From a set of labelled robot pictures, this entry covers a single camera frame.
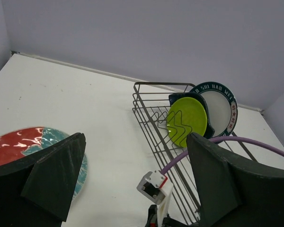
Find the green rimmed white plate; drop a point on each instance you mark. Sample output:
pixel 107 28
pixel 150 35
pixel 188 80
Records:
pixel 222 106

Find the red and teal plate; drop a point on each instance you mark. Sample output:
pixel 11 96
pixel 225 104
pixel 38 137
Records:
pixel 23 142

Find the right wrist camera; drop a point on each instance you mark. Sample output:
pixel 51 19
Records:
pixel 158 189

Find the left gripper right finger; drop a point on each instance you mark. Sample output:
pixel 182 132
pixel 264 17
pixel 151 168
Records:
pixel 235 191

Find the wire dish rack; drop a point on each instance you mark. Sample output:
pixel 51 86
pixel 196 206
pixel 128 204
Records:
pixel 151 107

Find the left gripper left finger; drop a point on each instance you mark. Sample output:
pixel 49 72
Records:
pixel 37 190

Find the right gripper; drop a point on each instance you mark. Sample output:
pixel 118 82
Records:
pixel 152 219

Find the lime green plate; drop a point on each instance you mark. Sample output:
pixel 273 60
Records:
pixel 185 116

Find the dark blue shell plate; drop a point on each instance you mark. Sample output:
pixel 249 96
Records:
pixel 176 96

